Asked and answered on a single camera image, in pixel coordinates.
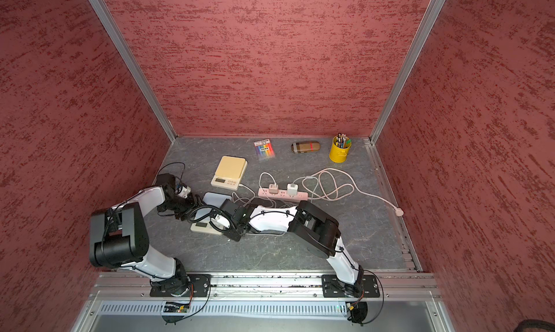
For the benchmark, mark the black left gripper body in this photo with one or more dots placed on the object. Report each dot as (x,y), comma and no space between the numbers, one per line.
(188,205)

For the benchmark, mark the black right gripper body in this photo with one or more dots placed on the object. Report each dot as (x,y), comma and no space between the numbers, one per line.
(235,232)

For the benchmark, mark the white square charger block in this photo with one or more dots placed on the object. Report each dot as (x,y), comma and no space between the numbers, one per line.
(292,189)

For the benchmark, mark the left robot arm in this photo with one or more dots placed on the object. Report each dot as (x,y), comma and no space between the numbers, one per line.
(119,239)

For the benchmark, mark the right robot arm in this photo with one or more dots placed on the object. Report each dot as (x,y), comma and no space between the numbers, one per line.
(315,229)

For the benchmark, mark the blue top electronic scale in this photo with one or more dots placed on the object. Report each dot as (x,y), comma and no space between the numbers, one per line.
(203,219)

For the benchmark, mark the pink power strip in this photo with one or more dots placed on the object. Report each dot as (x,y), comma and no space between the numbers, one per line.
(282,195)

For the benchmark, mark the rainbow marker pack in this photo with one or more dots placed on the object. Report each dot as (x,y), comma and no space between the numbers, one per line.
(264,149)

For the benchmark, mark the plaid pencil case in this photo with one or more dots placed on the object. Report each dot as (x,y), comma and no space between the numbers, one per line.
(305,147)

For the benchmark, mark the yellow pen holder cup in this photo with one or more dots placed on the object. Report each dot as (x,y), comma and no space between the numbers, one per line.
(341,145)

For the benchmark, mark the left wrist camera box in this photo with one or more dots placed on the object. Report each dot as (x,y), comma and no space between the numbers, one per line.
(183,191)

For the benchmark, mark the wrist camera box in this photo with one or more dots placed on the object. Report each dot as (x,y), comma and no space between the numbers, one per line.
(220,222)
(183,191)

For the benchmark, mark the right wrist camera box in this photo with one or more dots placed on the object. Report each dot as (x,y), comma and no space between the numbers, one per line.
(220,222)

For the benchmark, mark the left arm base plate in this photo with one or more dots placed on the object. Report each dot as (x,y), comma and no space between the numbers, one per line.
(192,285)

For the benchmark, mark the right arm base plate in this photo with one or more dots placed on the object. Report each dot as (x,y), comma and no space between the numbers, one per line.
(366,287)

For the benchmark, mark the aluminium corner post left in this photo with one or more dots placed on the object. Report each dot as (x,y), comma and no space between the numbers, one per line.
(109,24)

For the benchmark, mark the aluminium corner post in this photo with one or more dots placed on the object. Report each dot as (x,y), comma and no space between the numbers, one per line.
(423,31)
(109,24)

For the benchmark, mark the aluminium corner post right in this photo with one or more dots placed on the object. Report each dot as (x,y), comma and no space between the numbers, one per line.
(423,31)

